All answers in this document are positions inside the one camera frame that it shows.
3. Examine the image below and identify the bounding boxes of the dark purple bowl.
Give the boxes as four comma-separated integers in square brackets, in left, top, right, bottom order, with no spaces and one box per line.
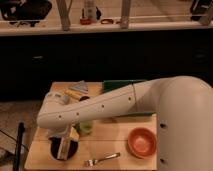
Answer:
[50,137,78,159]

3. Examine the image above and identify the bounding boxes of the silver fork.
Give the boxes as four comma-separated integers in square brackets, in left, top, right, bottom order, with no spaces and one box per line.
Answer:
[84,152,121,167]

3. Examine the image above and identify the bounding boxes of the green cup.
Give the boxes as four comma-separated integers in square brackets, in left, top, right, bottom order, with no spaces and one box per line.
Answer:
[79,121,93,135]

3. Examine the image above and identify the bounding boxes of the yellow eraser block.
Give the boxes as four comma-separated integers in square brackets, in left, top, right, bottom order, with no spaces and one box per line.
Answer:
[69,127,80,142]

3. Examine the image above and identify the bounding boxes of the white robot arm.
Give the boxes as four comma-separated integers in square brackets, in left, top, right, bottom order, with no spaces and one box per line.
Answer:
[37,76,213,171]

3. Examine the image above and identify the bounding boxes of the green rectangular board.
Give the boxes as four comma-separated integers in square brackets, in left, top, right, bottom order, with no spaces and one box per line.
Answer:
[102,79,153,117]

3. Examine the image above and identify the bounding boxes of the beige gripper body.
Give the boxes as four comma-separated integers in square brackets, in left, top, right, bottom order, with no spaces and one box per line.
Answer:
[57,127,73,160]

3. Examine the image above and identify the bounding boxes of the orange bowl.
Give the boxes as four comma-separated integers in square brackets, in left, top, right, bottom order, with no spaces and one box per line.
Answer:
[127,127,157,159]

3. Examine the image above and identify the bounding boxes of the black office chair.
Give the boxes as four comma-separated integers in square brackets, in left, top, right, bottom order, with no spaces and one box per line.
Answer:
[0,0,52,27]

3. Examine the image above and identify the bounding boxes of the black pole stand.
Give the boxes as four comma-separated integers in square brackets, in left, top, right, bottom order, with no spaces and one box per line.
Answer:
[13,122,25,171]

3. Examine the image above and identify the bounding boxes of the grey triangular wedge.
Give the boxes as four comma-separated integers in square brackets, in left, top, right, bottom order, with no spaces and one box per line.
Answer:
[69,80,88,93]

